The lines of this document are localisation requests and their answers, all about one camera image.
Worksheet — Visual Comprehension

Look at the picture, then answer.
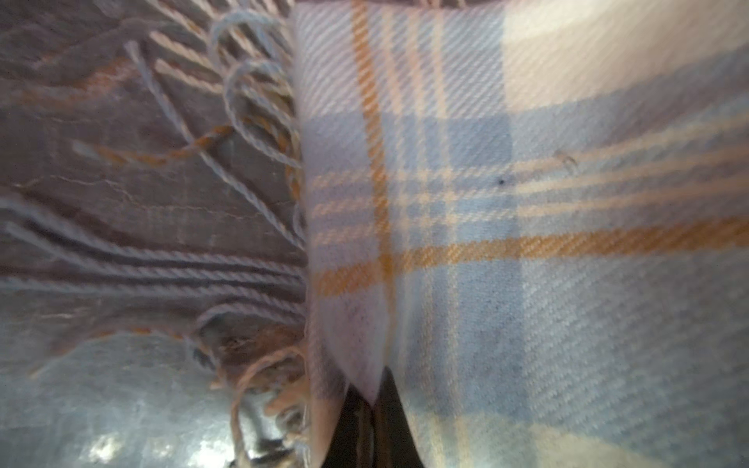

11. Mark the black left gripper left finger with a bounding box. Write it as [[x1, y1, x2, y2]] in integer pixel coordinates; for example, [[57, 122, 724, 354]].
[[321, 385, 375, 468]]

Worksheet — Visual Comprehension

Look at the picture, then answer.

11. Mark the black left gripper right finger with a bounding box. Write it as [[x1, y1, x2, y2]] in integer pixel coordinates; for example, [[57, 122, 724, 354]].
[[374, 368, 424, 468]]

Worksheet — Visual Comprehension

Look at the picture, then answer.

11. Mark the plaid beige blue scarf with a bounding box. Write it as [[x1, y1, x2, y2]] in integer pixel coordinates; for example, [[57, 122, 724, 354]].
[[1, 1, 748, 467]]

